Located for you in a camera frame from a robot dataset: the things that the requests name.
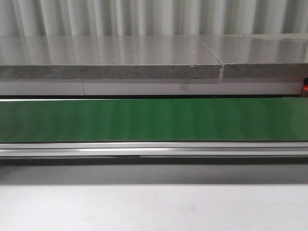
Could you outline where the green conveyor belt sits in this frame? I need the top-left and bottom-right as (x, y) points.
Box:
(0, 97), (308, 165)

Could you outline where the grey stone counter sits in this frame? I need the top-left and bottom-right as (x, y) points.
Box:
(0, 34), (308, 97)

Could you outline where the red plastic tray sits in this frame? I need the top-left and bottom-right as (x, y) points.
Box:
(301, 78), (308, 98)

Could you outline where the white pleated curtain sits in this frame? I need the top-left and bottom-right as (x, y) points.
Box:
(0, 0), (308, 36)

